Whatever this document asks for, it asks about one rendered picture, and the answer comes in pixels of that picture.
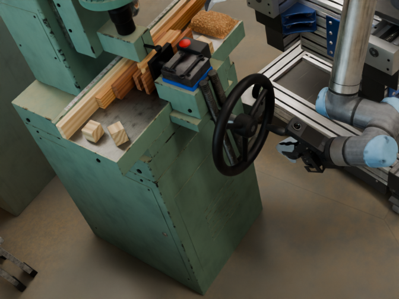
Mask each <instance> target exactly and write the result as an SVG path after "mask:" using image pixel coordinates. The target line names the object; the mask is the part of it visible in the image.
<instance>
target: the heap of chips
mask: <svg viewBox="0 0 399 299"><path fill-rule="evenodd" d="M238 22H239V20H234V19H232V18H231V17H230V16H229V15H226V14H223V13H220V12H215V11H211V10H209V11H208V12H206V11H205V10H201V11H200V12H198V13H197V14H196V15H195V16H194V17H193V18H192V20H191V22H190V23H189V24H188V25H187V26H186V29H187V28H191V30H192V31H196V32H199V33H202V34H207V35H209V36H213V37H217V38H220V39H224V38H225V37H226V36H227V35H228V34H229V32H230V31H231V30H232V29H233V28H234V26H235V25H236V24H237V23H238Z"/></svg>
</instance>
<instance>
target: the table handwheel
mask: <svg viewBox="0 0 399 299"><path fill-rule="evenodd" d="M254 84H260V85H261V86H262V91H261V92H260V94H259V96H258V98H257V100H256V102H255V103H254V105H253V106H252V108H251V110H250V112H249V113H248V114H244V113H241V114H239V115H234V114H231V113H232V111H233V109H234V107H235V105H236V103H237V102H238V100H239V99H240V97H241V96H242V94H243V93H244V92H245V91H246V90H247V89H248V88H249V87H251V86H252V85H254ZM264 98H265V110H264V117H263V120H262V124H261V127H260V130H259V133H258V136H257V138H256V140H255V142H254V144H253V146H252V147H251V149H250V150H249V152H248V138H250V137H252V136H254V134H255V132H256V131H257V127H258V122H257V119H256V118H255V117H254V116H255V113H256V112H257V110H258V108H259V106H260V104H261V103H262V101H263V99H264ZM274 109H275V94H274V88H273V85H272V83H271V81H270V79H269V78H268V77H266V76H265V75H264V74H260V73H254V74H250V75H248V76H246V77H244V78H243V79H242V80H240V81H239V82H238V83H237V84H236V85H235V87H234V88H233V89H232V91H231V92H230V93H229V95H228V96H227V98H226V100H225V102H224V103H223V106H222V108H221V110H219V115H218V118H217V121H216V125H215V128H214V133H213V141H212V155H213V161H214V165H215V167H216V168H217V170H218V171H219V172H220V173H221V174H222V175H225V176H236V175H238V174H241V173H242V172H243V171H245V170H246V169H247V168H248V167H249V166H250V165H251V164H252V163H253V162H254V160H255V159H256V158H257V156H258V154H259V153H260V151H261V150H262V148H263V146H264V144H265V141H266V139H267V136H268V134H269V130H267V129H266V125H267V124H272V121H273V116H274ZM226 129H233V132H234V133H235V134H237V135H240V136H241V137H242V160H241V161H240V162H239V163H237V164H236V165H234V166H228V165H227V164H226V163H225V160H224V157H223V141H224V134H225V131H226Z"/></svg>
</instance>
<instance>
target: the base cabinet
mask: <svg viewBox="0 0 399 299"><path fill-rule="evenodd" d="M24 124H25V125H26V127H27V129H28V130H29V132H30V133H31V135H32V137H33V138H34V140H35V141H36V143H37V144H38V146H39V147H40V149H41V150H42V152H43V154H44V155H45V157H46V158H47V160H48V162H49V163H50V165H51V166H52V168H53V169H54V171H55V173H56V174H57V176H58V177H59V179H60V181H61V182H62V184H63V185H64V187H65V188H66V190H67V192H68V193H69V195H70V197H71V198H72V200H73V201H74V203H75V204H76V206H77V208H78V209H79V210H80V212H81V214H82V215H83V217H84V218H85V220H86V221H87V223H88V225H89V226H90V228H91V229H92V231H93V233H94V234H95V235H97V236H99V237H100V238H102V239H104V240H106V241H108V242H109V243H111V244H113V245H114V246H116V247H118V248H120V249H122V250H123V251H125V252H127V253H129V254H131V255H132V256H134V257H136V258H137V259H139V260H141V261H143V262H145V263H146V264H148V265H150V266H152V267H154V268H155V269H157V270H159V271H160V272H163V273H164V274H166V275H168V276H169V277H171V278H173V279H175V280H177V281H178V282H180V283H182V284H184V285H186V286H187V287H189V288H191V289H193V290H194V291H196V292H198V293H200V294H201V295H204V294H205V293H206V291H207V290H208V289H209V287H210V285H211V284H212V283H213V281H214V280H215V278H216V277H217V275H218V274H219V272H220V271H221V269H222V268H223V266H224V265H225V264H226V262H227V261H228V259H229V257H230V256H231V255H232V253H233V252H234V251H235V249H236V248H237V246H238V244H239V243H240V241H241V240H242V239H243V237H244V236H245V234H246V233H247V231H248V230H249V229H250V227H251V225H252V224H253V223H254V221H255V220H256V218H257V216H258V215H259V214H260V212H261V211H262V209H263V208H262V202H261V197H260V192H259V187H258V181H257V176H256V172H255V166H254V162H253V163H252V164H251V165H250V166H249V167H248V168H247V169H246V170H245V171H243V172H242V173H241V174H238V175H236V176H225V175H222V174H221V173H220V172H219V171H218V170H217V168H216V167H215V165H214V161H213V155H212V141H213V133H214V128H215V125H214V122H213V121H212V120H209V121H208V122H207V124H206V125H205V126H204V127H203V128H202V129H201V131H200V132H197V133H196V134H195V136H194V137H193V138H192V139H191V140H190V142H189V143H188V144H187V146H186V147H185V148H184V149H183V150H182V152H181V153H180V154H179V155H178V156H177V157H176V159H175V160H174V161H173V163H171V165H170V166H169V167H168V169H167V170H166V171H165V172H164V173H163V174H162V176H161V177H160V178H159V179H158V181H157V182H153V181H151V180H149V179H146V178H145V177H143V176H140V175H138V174H136V173H134V172H132V171H128V172H127V173H126V175H124V176H121V175H119V174H116V173H114V172H112V171H110V170H108V169H106V168H104V167H102V166H100V165H98V164H96V163H93V162H91V161H89V160H87V159H85V158H83V157H80V156H79V155H77V154H74V153H73V152H71V151H68V150H67V149H66V147H65V145H64V143H63V142H62V140H61V138H58V137H57V136H54V135H52V134H50V133H48V132H45V131H43V130H41V129H39V128H37V127H35V126H33V125H31V124H28V123H26V122H24Z"/></svg>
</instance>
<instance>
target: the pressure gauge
mask: <svg viewBox="0 0 399 299"><path fill-rule="evenodd" d="M261 91H262V86H261V85H260V84H254V87H253V89H252V96H253V98H255V99H257V98H258V96H259V94H260V92H261Z"/></svg>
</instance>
